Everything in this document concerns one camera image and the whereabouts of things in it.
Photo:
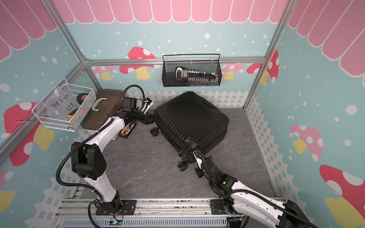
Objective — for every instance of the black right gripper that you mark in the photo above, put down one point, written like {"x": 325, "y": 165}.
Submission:
{"x": 198, "y": 170}

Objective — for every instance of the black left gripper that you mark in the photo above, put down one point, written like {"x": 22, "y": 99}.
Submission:
{"x": 147, "y": 119}

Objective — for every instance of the black hard-shell suitcase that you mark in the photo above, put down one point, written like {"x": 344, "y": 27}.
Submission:
{"x": 189, "y": 122}

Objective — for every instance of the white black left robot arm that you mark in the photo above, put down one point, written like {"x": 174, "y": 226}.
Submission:
{"x": 87, "y": 159}

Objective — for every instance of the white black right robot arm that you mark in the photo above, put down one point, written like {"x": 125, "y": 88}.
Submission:
{"x": 240, "y": 199}

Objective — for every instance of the black parallel charging board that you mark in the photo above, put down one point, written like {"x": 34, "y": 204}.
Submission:
{"x": 125, "y": 132}

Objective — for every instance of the white box with brown lid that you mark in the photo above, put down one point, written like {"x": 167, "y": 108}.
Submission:
{"x": 106, "y": 103}

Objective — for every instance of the black tape roll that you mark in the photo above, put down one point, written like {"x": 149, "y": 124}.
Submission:
{"x": 82, "y": 97}

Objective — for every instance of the yellow black tool in bin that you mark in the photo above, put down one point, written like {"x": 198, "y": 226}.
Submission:
{"x": 72, "y": 113}

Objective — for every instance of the socket wrench set in basket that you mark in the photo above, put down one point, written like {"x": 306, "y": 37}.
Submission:
{"x": 196, "y": 78}

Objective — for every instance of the clear plastic wall bin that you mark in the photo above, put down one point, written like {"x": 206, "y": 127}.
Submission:
{"x": 61, "y": 100}

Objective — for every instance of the black wire mesh wall basket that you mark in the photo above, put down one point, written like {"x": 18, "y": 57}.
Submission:
{"x": 197, "y": 62}

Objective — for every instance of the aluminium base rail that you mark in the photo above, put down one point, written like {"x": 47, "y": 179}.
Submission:
{"x": 145, "y": 213}

